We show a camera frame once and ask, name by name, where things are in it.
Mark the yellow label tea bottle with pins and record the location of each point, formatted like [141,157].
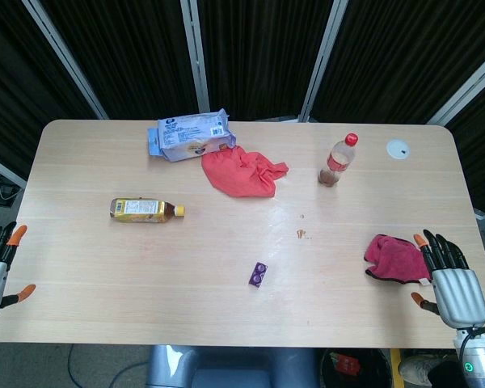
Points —
[143,210]

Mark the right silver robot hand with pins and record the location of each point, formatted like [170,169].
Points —
[456,289]

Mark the small pink cloth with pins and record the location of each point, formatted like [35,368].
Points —
[396,258]

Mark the purple toy block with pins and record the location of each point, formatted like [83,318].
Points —
[258,274]

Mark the clear bottle with red cap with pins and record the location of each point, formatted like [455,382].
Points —
[337,161]

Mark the white folding screen frame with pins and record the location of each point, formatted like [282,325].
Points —
[196,56]

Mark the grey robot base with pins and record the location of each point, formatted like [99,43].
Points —
[230,365]

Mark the black bin with red item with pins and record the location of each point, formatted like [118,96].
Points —
[353,365]

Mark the large coral red cloth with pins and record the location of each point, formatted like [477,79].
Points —
[242,171]

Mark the blue white snack package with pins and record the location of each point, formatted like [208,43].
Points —
[190,137]

